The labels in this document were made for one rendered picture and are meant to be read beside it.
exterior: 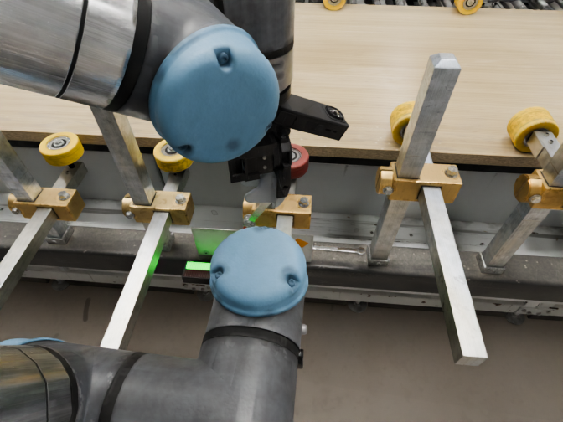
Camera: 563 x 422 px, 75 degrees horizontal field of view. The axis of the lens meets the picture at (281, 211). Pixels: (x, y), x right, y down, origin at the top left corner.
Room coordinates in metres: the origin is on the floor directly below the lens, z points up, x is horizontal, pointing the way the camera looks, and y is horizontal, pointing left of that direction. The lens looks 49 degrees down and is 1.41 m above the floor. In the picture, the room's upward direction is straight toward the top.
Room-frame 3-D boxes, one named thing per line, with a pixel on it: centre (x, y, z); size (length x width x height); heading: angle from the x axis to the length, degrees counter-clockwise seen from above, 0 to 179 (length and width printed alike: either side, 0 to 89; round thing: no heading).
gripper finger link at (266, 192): (0.36, 0.02, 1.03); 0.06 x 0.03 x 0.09; 105
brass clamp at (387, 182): (0.47, -0.24, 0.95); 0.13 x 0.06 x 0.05; 85
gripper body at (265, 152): (0.38, 0.03, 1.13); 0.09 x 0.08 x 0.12; 105
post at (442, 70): (0.47, -0.22, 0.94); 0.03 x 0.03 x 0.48; 85
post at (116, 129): (0.51, 0.28, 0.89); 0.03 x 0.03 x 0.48; 85
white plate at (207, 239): (0.47, 0.06, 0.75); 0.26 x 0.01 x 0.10; 85
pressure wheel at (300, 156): (0.59, -0.02, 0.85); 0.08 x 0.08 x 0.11
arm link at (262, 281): (0.15, 0.02, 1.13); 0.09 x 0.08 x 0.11; 173
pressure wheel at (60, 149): (0.63, 0.48, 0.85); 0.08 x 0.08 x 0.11
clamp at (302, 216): (0.49, 0.01, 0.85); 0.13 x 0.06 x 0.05; 85
